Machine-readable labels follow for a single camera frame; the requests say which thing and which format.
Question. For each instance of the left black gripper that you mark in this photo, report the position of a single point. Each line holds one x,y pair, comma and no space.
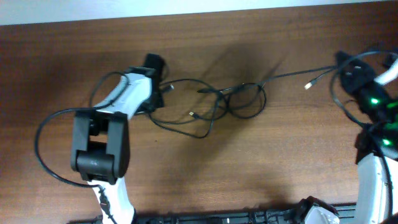
150,109

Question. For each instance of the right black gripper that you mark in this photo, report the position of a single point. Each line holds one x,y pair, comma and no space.
354,76

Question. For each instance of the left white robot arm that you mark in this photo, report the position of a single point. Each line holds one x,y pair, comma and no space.
100,140

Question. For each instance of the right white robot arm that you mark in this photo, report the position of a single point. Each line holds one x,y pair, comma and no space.
376,144

